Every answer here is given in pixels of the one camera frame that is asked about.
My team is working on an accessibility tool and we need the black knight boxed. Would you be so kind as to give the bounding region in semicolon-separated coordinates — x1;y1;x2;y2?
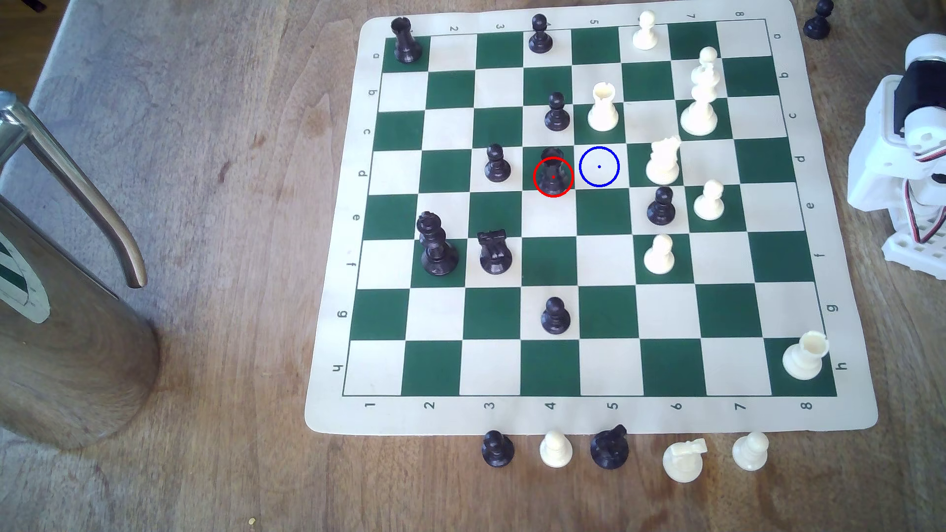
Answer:
477;229;513;276
590;424;631;471

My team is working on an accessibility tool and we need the stainless steel jug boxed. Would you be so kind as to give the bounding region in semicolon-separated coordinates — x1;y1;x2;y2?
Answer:
0;90;162;452

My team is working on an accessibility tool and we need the black pawn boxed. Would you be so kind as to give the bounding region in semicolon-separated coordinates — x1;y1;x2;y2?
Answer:
646;186;676;227
544;92;572;133
803;0;835;41
528;13;554;55
484;144;512;183
482;431;515;468
540;297;572;335

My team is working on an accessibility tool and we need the white rook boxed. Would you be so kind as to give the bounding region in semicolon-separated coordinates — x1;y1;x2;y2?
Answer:
587;82;620;133
782;331;830;381

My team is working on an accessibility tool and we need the black rook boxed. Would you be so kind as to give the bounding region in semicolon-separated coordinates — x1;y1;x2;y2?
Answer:
537;148;572;195
390;16;424;65

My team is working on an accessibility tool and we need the white knight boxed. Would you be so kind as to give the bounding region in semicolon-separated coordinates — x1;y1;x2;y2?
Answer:
645;136;681;186
662;437;709;484

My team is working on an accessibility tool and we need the green white roll-up chess mat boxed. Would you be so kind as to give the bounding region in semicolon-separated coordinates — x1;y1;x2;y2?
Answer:
304;0;879;437

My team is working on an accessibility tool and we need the white king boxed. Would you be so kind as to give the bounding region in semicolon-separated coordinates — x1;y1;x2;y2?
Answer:
679;63;720;137

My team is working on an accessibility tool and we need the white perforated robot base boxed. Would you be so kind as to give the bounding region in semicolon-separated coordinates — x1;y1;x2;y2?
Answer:
881;220;946;280

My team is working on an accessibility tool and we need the black queen piece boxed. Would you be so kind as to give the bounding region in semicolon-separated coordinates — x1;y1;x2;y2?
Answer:
416;211;460;277

